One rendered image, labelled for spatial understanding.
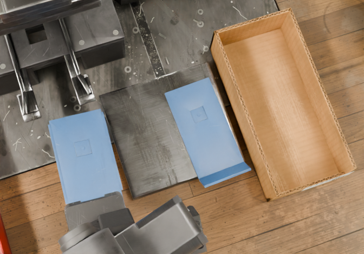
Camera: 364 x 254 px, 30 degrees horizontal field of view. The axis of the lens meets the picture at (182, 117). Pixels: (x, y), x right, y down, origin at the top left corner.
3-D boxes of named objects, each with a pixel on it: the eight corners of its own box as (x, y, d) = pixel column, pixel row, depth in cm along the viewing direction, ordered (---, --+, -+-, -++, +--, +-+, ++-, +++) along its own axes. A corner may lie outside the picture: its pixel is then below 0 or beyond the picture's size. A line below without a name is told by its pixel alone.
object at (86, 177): (74, 232, 86) (72, 228, 83) (49, 122, 91) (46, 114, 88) (128, 218, 87) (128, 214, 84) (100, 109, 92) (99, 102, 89)
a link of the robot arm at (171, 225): (169, 182, 73) (161, 169, 61) (214, 250, 71) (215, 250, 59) (77, 243, 72) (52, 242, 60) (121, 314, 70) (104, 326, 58)
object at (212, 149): (203, 190, 96) (205, 187, 93) (164, 93, 100) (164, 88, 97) (248, 173, 97) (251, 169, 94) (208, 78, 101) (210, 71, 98)
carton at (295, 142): (266, 203, 99) (276, 196, 92) (208, 50, 105) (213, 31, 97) (346, 176, 101) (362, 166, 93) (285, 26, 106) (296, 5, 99)
